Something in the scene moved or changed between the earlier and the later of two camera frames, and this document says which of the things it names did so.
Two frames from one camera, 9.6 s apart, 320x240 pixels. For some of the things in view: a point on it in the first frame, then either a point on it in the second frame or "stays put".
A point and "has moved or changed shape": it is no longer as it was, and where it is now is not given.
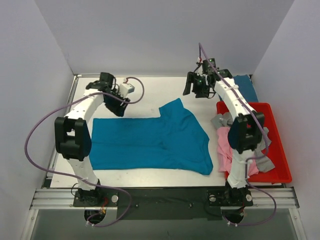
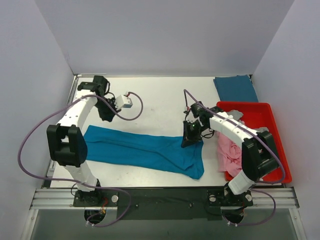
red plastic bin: (281, 172) stays put
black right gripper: (195, 83) to (190, 135)
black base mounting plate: (164, 203) stays put
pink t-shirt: (225, 153) stays put
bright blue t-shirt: (174, 139) has moved or changed shape
